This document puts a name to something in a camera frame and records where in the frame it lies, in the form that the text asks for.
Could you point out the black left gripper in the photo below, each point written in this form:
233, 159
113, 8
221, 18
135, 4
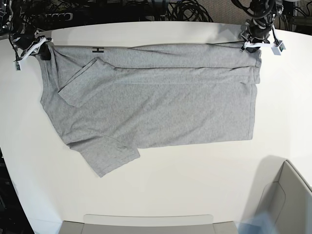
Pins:
255, 31

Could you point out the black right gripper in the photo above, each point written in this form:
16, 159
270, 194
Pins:
25, 41

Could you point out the grey T-shirt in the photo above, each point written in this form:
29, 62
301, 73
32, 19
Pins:
108, 102

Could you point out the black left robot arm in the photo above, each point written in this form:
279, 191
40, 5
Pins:
264, 11

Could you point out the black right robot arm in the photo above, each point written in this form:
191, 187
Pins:
18, 20

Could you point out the beige bin at right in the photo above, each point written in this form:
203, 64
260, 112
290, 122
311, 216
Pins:
286, 205

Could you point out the blue blurred object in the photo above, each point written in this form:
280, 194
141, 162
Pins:
256, 223

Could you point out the beige tray at bottom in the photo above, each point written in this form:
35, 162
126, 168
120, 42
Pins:
107, 224

